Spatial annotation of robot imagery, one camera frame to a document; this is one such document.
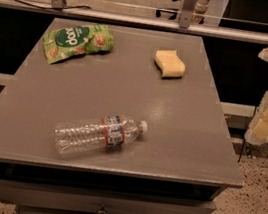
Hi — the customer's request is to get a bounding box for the white ribbed hose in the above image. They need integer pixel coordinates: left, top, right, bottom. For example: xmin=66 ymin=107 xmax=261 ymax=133
xmin=191 ymin=0 xmax=216 ymax=26

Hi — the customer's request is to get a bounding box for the grey cabinet top drawer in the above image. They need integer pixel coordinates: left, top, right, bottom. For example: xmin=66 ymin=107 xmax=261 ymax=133
xmin=0 ymin=179 xmax=216 ymax=214

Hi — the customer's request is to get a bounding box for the black cable on rail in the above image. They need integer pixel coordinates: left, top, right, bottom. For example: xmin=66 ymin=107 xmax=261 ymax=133
xmin=0 ymin=0 xmax=93 ymax=17

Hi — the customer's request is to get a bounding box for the clear plastic water bottle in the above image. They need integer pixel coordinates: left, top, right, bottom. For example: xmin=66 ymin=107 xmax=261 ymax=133
xmin=54 ymin=115 xmax=148 ymax=155

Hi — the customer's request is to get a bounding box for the metal rail frame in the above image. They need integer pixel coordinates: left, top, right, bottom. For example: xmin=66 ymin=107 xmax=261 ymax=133
xmin=0 ymin=0 xmax=268 ymax=45

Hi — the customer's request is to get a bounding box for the yellow sponge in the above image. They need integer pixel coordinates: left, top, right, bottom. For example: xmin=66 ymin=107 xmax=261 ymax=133
xmin=155 ymin=50 xmax=186 ymax=78

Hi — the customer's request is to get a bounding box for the grey metal post centre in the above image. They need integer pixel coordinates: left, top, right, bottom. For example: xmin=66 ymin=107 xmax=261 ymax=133
xmin=178 ymin=0 xmax=196 ymax=29

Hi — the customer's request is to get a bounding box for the green rice chip bag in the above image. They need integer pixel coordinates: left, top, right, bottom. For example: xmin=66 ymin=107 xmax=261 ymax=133
xmin=43 ymin=24 xmax=114 ymax=64

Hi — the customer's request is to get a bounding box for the metal drawer knob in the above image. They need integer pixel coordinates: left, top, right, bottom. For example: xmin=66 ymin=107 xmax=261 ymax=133
xmin=96 ymin=205 xmax=108 ymax=214

